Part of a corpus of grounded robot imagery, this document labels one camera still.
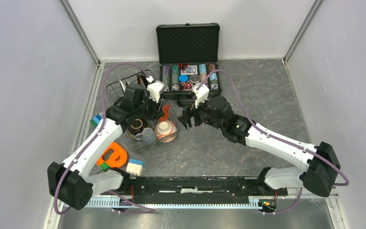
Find green dice block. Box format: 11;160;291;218
100;162;111;171

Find white plate teal rim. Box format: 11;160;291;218
119;80;130;94

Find orange small cup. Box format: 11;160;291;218
158;104;171;122

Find tan ceramic bowl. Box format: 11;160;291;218
155;120;177;143

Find blue round chip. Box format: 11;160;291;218
178;74;189;83

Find dark brown bottom plate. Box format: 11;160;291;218
137;74;155;88

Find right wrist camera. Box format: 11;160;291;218
192;83;209;108

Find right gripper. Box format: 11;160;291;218
177;94;224;131

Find blue green stacked blocks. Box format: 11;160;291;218
90;112;103;127

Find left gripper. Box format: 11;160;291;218
134;91;164;122

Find black wire dish rack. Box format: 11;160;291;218
106;72;181;153

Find white mug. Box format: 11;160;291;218
135;127;157;147

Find dark patterned bowl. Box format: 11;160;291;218
127;117;148;139

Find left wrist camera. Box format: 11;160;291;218
146;75;166;103

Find blue white toy block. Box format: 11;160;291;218
126;158;144;176

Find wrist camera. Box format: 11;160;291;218
192;83;209;108
146;75;166;103

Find silver round dealer button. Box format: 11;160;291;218
189;74;201;84

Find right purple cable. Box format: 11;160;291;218
197;69;350;216

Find purple cable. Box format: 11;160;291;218
197;69;350;216
53;63;157;216

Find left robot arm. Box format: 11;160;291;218
47;81;165;210

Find black poker chip case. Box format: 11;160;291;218
156;23;220;107

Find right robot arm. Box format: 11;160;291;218
178;97;341;198

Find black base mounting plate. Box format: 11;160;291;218
115;176;288;204

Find white cable duct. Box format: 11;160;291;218
85;197;262;210

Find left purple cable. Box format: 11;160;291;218
53;63;157;216

